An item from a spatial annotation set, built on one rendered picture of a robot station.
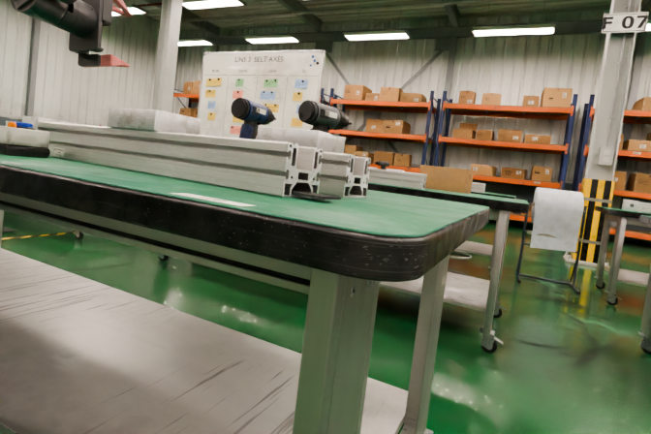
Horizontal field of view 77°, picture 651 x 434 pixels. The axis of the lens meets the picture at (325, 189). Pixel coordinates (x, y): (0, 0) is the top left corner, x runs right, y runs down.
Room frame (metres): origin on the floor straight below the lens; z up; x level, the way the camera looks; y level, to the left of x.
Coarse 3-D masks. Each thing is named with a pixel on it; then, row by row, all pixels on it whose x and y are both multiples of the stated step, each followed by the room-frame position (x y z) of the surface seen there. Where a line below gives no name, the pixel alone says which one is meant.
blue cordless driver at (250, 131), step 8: (232, 104) 1.14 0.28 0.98; (240, 104) 1.13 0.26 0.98; (248, 104) 1.13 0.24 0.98; (256, 104) 1.17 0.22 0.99; (232, 112) 1.14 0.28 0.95; (240, 112) 1.13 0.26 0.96; (248, 112) 1.14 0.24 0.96; (256, 112) 1.16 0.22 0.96; (264, 112) 1.20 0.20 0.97; (248, 120) 1.17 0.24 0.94; (256, 120) 1.19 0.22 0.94; (264, 120) 1.22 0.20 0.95; (272, 120) 1.28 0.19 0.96; (248, 128) 1.17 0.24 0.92; (256, 128) 1.19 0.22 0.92; (240, 136) 1.16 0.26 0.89; (248, 136) 1.17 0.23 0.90; (256, 136) 1.20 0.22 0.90
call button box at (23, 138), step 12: (0, 132) 0.88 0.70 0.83; (12, 132) 0.86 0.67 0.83; (24, 132) 0.88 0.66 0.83; (36, 132) 0.90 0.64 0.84; (48, 132) 0.92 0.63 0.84; (0, 144) 0.87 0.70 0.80; (12, 144) 0.86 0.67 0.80; (24, 144) 0.88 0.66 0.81; (36, 144) 0.90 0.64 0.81; (24, 156) 0.89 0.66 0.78; (36, 156) 0.90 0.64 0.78
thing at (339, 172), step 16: (320, 160) 0.83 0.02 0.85; (336, 160) 0.80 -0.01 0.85; (352, 160) 0.81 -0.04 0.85; (368, 160) 0.86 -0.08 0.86; (320, 176) 0.83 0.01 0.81; (336, 176) 0.81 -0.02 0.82; (352, 176) 0.81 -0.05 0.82; (368, 176) 0.87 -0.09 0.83; (320, 192) 0.81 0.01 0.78; (336, 192) 0.79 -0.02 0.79; (352, 192) 0.86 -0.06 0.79
